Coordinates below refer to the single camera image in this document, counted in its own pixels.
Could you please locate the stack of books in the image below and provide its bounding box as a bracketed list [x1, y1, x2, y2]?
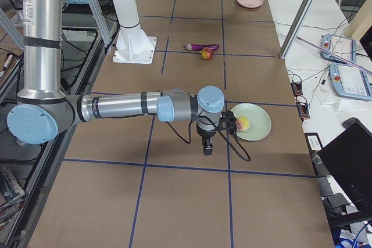
[1, 165, 26, 228]

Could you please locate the pink plate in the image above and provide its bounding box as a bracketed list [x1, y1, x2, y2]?
[237, 0, 264, 9]

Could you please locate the teach pendant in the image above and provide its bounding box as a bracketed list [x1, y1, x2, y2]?
[321, 34, 356, 63]
[329, 63, 371, 101]

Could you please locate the green pink peach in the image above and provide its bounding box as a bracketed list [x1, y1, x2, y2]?
[236, 116, 251, 132]

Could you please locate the purple eggplant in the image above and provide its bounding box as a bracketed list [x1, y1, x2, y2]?
[182, 44, 220, 51]

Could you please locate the aluminium frame post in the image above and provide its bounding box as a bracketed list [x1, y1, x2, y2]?
[279, 0, 314, 59]

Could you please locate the black computer mouse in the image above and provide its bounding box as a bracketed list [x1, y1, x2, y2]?
[342, 117, 359, 129]

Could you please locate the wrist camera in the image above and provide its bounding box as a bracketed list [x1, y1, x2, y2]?
[217, 110, 237, 135]

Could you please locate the lower teach pendant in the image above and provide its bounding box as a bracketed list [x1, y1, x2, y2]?
[329, 63, 371, 101]

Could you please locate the upper teach pendant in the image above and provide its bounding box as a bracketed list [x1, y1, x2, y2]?
[321, 34, 356, 63]

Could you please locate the black monitor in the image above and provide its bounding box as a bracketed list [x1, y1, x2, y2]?
[319, 121, 371, 211]

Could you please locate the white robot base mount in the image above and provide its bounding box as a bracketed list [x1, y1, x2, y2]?
[112, 0, 157, 64]

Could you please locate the green plate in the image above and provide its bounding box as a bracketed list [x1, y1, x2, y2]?
[231, 103, 271, 141]

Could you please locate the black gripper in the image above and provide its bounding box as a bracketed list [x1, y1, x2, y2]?
[196, 127, 216, 156]

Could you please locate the red yellow pomegranate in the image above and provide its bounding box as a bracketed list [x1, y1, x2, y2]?
[199, 47, 213, 60]

